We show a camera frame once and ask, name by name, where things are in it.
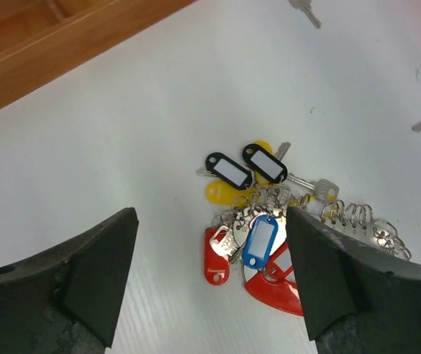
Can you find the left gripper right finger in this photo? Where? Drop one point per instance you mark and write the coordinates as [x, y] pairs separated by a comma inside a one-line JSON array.
[[355, 299]]

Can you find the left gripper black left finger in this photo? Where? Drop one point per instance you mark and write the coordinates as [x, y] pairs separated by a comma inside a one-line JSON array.
[[67, 299]]

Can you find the wooden compartment tray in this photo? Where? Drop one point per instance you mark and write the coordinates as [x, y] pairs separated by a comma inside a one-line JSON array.
[[41, 40]]

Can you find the key with blue tag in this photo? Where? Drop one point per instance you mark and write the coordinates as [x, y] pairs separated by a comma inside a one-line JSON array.
[[305, 7]]

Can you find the red carabiner keyring with keys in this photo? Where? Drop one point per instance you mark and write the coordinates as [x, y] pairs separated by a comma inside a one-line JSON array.
[[251, 231]]

